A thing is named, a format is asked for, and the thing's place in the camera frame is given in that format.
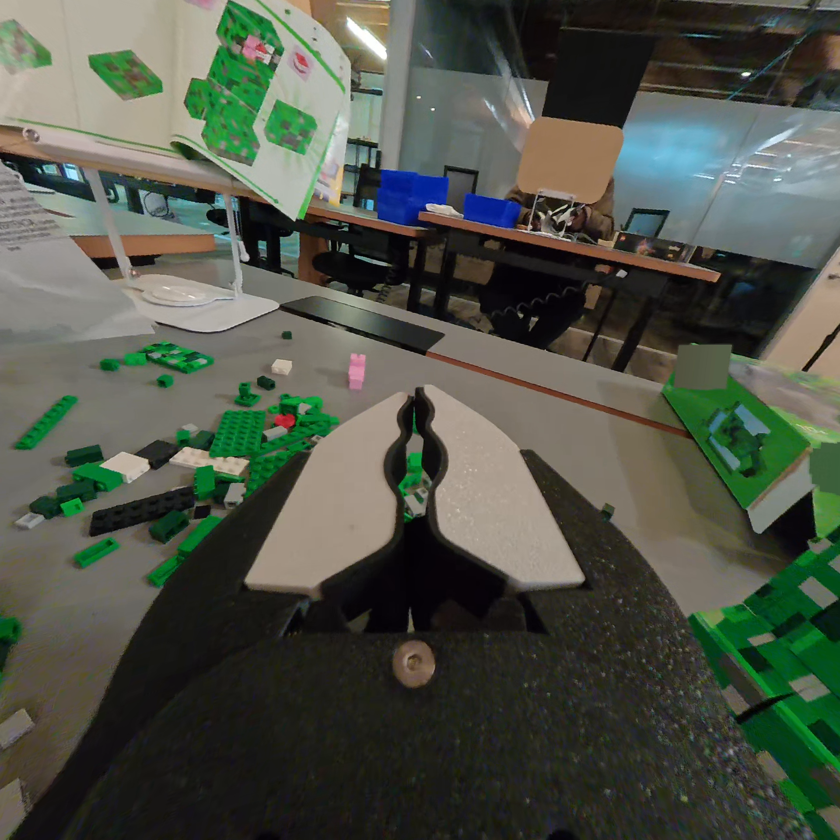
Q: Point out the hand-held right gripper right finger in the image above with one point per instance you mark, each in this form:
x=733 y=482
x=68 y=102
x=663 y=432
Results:
x=505 y=512

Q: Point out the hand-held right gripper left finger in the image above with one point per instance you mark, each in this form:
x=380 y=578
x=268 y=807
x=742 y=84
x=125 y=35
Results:
x=328 y=512

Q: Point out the white printed paper bag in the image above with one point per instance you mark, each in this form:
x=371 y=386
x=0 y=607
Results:
x=59 y=282

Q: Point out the grey desk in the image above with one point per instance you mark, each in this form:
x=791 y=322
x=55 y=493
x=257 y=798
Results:
x=590 y=459

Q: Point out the red round piece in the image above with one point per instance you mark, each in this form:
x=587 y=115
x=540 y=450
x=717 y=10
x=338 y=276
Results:
x=284 y=421

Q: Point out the large green studded plate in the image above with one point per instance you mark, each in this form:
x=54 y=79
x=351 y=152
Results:
x=237 y=433

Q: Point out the pile of green bricks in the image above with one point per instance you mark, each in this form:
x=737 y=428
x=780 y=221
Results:
x=203 y=482

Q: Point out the long white plate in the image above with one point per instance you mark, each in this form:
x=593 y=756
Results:
x=210 y=461

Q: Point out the pink brick pig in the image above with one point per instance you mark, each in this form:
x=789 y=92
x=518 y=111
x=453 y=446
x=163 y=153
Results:
x=356 y=371

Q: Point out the long black plate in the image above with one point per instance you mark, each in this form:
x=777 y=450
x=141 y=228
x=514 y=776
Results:
x=141 y=510

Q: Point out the white wedge plate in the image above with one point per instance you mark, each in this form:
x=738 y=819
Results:
x=126 y=466

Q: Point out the green mosaic plate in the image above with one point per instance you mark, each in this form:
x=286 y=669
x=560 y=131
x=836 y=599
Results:
x=177 y=358

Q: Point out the green toy box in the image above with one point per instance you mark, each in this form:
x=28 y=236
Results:
x=722 y=453

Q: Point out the green hollow tile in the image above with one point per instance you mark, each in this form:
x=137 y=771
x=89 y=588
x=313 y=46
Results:
x=96 y=552

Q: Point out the black office chair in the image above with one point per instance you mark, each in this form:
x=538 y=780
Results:
x=348 y=266

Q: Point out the long dark green brick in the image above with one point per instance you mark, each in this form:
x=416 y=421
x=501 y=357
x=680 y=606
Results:
x=84 y=455

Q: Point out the wooden table with black legs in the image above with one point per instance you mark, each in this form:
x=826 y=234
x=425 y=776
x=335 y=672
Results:
x=558 y=246
x=367 y=223

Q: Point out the long narrow green plate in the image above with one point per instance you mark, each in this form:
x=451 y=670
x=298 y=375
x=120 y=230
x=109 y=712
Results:
x=46 y=423

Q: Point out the blue storage bin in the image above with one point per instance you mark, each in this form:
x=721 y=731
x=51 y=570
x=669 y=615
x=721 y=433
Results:
x=492 y=210
x=410 y=197

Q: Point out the white cloth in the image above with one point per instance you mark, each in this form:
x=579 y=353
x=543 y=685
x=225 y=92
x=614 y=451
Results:
x=446 y=210

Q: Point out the green mosaic block build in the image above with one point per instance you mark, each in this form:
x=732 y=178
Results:
x=787 y=656

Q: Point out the yellow toy box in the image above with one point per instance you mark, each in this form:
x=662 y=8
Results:
x=328 y=180

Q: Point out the grey table with wooden edge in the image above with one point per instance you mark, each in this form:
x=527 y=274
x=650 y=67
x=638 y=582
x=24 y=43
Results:
x=151 y=229

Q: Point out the curved row of green bricks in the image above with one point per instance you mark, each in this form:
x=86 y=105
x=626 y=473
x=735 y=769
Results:
x=10 y=636

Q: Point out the grey flat tile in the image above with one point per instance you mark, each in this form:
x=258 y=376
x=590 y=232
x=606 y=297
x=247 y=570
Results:
x=14 y=728

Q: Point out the clear white slope brick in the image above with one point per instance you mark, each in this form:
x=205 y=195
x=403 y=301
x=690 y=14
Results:
x=10 y=797

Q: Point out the green printed instruction booklet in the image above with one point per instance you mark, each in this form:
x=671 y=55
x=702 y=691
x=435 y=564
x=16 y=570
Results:
x=197 y=79

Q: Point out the green bracket brick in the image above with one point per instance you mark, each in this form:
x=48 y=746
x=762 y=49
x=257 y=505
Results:
x=246 y=394

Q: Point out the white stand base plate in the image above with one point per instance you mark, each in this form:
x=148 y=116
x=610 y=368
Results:
x=197 y=308

